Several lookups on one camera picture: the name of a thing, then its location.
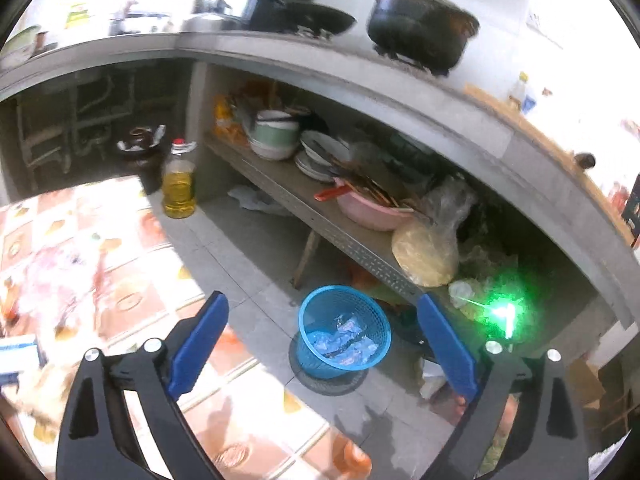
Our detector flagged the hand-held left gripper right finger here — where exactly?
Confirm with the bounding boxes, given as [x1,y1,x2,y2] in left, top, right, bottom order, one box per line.
[417,292,590,480]

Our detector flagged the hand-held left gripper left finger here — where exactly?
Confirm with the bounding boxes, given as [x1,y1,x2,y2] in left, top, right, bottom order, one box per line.
[56,290,231,480]

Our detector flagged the blue plastic mesh basket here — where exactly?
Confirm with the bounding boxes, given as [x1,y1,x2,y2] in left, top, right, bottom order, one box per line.
[297,285,392,380]

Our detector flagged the yellow round food in bag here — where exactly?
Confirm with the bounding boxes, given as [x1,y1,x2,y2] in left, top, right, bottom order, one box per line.
[391,220,460,287]

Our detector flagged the crumpled blue plastic wrapper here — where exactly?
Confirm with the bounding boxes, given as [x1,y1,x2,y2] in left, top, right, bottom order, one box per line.
[306,315,378,363]

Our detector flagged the patterned orange tablecloth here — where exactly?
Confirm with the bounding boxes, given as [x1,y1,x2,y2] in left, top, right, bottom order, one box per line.
[0,175,373,480]

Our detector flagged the pink plastic basin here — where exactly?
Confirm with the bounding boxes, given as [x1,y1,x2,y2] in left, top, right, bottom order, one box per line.
[332,177,416,232]

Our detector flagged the white rag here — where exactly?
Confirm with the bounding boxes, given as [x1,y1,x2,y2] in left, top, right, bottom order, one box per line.
[227,185,296,216]

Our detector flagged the cooking oil bottle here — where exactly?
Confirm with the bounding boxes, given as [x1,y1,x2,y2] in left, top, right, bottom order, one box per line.
[161,137,197,219]

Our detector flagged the wooden shelf board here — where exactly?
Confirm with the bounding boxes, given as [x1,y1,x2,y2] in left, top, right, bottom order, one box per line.
[202,132,436,301]

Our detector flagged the dark ceramic jar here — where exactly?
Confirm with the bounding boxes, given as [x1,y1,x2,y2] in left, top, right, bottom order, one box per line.
[116,125,168,193]

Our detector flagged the orange snack bags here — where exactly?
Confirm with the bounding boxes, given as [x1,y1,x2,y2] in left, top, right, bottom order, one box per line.
[214,94,251,146]

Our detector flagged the stack of white plates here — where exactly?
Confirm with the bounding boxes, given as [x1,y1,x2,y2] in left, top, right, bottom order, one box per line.
[294,130,351,183]

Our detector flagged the drain pipes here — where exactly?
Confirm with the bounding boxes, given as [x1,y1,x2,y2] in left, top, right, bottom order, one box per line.
[15,72,137,173]

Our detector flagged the yellow cap plastic bottle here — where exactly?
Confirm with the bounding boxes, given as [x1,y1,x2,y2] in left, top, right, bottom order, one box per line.
[509,72,538,113]

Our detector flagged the black cooking pot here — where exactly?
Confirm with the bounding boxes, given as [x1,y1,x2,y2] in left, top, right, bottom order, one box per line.
[366,0,481,72]

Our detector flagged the steel pot lid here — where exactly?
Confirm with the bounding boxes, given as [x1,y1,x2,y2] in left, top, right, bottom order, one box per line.
[180,0,242,33]

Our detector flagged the black wok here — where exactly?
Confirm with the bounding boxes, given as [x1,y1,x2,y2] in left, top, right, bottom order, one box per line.
[234,0,357,38]

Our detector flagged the white enamel basin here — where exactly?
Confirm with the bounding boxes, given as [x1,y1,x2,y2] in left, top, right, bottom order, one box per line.
[0,25,43,68]

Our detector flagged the yellow label bottle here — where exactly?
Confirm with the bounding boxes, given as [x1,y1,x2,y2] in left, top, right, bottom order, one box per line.
[65,2,92,29]

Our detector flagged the red handle utensil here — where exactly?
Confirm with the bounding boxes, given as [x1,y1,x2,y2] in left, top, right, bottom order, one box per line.
[314,185,353,202]

